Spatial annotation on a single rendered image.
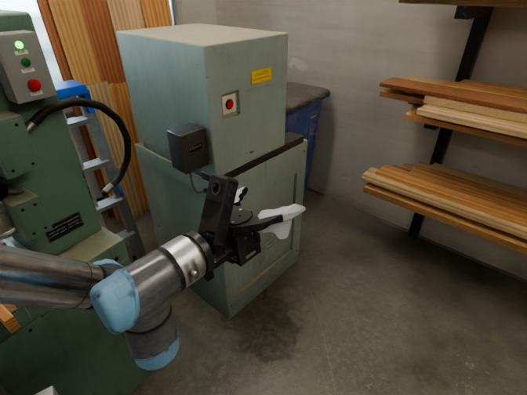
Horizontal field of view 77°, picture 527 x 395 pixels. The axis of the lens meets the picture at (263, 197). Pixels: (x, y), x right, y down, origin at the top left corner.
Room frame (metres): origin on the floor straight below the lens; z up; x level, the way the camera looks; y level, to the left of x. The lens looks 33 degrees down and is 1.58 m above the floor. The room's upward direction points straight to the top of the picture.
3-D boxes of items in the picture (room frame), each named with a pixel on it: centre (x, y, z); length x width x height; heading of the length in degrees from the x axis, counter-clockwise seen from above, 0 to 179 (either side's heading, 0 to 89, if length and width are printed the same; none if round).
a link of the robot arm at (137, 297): (0.32, 0.18, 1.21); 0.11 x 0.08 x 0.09; 137
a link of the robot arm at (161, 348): (0.34, 0.19, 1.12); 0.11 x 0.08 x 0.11; 47
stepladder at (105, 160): (1.64, 0.95, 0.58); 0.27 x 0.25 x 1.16; 48
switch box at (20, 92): (0.90, 0.62, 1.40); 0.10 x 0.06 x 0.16; 145
